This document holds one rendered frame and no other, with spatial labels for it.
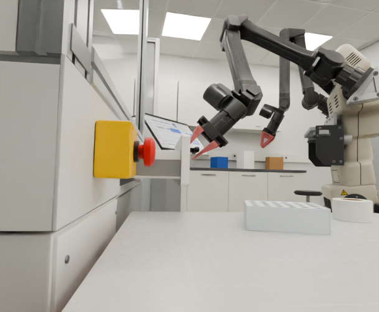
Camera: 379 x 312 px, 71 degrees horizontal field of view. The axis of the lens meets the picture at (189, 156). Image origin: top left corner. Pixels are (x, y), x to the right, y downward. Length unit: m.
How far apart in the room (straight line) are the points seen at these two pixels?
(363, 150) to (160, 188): 1.08
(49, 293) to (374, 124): 1.21
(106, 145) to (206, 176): 3.49
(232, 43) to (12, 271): 0.91
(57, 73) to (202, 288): 0.21
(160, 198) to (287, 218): 1.30
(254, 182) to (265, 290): 3.85
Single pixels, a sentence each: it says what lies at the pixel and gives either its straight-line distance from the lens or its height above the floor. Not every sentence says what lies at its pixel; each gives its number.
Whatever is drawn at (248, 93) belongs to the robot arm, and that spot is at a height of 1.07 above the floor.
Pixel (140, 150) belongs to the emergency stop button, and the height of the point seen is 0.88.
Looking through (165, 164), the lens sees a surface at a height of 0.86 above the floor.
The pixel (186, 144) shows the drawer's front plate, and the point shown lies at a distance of 0.55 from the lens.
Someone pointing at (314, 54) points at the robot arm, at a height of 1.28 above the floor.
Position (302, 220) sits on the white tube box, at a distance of 0.45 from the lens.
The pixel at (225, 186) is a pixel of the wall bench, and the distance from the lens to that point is 3.90.
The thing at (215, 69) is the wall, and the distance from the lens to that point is 4.90.
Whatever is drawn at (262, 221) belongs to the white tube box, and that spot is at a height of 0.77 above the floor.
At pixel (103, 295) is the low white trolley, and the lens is 0.22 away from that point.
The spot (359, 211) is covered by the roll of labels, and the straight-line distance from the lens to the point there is 0.61.
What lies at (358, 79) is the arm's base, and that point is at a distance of 1.12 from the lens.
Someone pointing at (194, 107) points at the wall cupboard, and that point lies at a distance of 4.23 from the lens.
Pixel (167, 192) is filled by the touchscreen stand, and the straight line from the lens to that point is 1.67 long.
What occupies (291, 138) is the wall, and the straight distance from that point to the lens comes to 5.25.
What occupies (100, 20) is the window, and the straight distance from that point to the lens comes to 0.47.
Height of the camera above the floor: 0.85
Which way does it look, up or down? 3 degrees up
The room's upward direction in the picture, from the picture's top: 1 degrees clockwise
